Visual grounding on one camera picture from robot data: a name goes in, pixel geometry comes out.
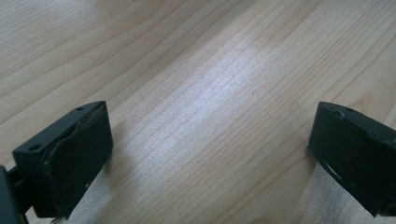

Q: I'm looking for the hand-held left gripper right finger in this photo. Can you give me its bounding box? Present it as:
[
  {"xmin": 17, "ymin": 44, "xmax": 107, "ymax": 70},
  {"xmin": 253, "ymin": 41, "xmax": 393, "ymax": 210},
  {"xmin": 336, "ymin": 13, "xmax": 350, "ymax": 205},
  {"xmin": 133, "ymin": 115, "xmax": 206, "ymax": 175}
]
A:
[{"xmin": 306, "ymin": 101, "xmax": 396, "ymax": 218}]

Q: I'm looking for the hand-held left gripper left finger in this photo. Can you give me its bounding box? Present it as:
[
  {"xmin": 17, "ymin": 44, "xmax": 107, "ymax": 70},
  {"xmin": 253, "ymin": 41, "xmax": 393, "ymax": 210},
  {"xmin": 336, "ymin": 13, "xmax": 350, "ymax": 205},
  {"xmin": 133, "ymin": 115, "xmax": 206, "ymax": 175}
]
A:
[{"xmin": 12, "ymin": 100, "xmax": 114, "ymax": 220}]

